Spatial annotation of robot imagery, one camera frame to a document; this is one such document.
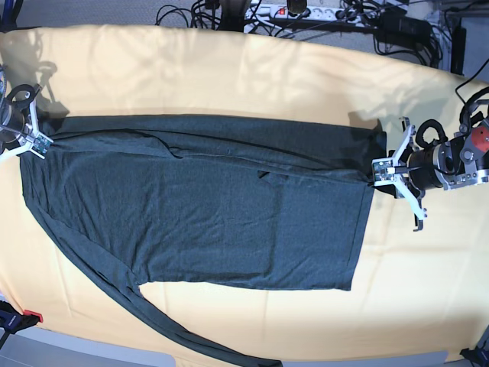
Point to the yellow table cloth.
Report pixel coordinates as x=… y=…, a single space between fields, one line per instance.
x=412 y=293

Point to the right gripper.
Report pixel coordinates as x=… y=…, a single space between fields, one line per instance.
x=20 y=131

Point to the black upright post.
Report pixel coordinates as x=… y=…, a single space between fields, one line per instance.
x=458 y=48

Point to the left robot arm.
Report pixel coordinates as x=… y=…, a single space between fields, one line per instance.
x=464 y=158

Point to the black clamp right corner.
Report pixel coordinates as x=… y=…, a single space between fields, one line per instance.
x=477 y=356

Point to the red and black clamp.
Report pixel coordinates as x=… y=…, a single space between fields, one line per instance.
x=13 y=321

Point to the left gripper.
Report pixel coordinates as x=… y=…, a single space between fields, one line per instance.
x=408 y=172

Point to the black power adapter box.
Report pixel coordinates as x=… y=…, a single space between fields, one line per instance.
x=403 y=30

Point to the dark green long-sleeve shirt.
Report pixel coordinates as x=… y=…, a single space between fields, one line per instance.
x=251 y=203

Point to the white power strip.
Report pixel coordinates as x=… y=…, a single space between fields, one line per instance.
x=276 y=13

